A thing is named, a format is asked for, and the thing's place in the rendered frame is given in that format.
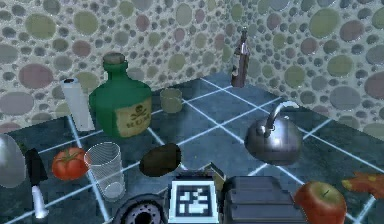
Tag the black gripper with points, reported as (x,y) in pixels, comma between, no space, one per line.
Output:
(141,211)

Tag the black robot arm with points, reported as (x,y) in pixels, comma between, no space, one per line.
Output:
(250,200)

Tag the clear drinking glass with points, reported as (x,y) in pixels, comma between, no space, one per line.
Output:
(107,173)

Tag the dark brown potato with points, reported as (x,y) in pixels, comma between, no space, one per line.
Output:
(160,160)

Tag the red tomato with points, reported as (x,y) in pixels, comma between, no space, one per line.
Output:
(69,164)

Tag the green labelled bottle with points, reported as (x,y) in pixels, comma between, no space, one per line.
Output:
(120,100)

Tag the olive green cup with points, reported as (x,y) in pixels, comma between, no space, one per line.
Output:
(171,100)

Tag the silver round bowl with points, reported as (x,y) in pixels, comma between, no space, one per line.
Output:
(10,160)

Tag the silver kettle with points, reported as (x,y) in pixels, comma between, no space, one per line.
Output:
(273,140)

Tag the red apple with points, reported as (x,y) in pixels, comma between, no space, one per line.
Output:
(321,203)

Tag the brown wine bottle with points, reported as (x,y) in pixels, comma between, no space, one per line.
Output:
(240,60)

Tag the orange red cloth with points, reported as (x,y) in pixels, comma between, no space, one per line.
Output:
(365,183)

